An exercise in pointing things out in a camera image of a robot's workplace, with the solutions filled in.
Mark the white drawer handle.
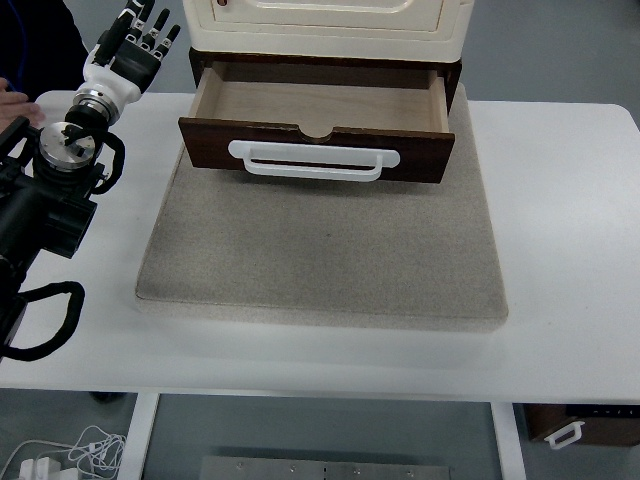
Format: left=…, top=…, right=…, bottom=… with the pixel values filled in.
left=228, top=140, right=400, bottom=182

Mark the white table leg right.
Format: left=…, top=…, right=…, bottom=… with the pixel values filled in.
left=491, top=402, right=527, bottom=480

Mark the person dark sleeve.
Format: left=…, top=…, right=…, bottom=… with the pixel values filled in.
left=1, top=0, right=88, bottom=101

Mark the cream white upper cabinet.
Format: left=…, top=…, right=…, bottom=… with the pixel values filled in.
left=183, top=0, right=474, bottom=63

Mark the brown box white handle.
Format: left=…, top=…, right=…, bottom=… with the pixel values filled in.
left=523, top=403, right=639, bottom=450

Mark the white charger cable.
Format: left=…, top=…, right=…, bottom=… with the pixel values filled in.
left=0, top=425, right=128, bottom=480

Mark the beige felt mat board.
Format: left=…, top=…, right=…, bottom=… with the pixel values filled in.
left=135, top=89, right=509, bottom=331

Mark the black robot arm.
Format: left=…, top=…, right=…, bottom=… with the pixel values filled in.
left=1, top=105, right=125, bottom=362

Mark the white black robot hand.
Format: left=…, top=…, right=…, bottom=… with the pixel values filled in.
left=73, top=1, right=181, bottom=125

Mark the white table leg left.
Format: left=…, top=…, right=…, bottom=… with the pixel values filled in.
left=117, top=393, right=160, bottom=480

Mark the white power adapter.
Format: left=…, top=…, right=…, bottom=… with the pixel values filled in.
left=18, top=457, right=61, bottom=480

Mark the dark brown wooden drawer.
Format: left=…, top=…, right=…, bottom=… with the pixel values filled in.
left=178, top=66, right=455, bottom=183

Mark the person hand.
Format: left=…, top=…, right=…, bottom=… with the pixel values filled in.
left=0, top=77, right=45, bottom=131

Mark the white table leg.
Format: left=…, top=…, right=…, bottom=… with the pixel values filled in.
left=117, top=393, right=160, bottom=480
left=491, top=402, right=527, bottom=480

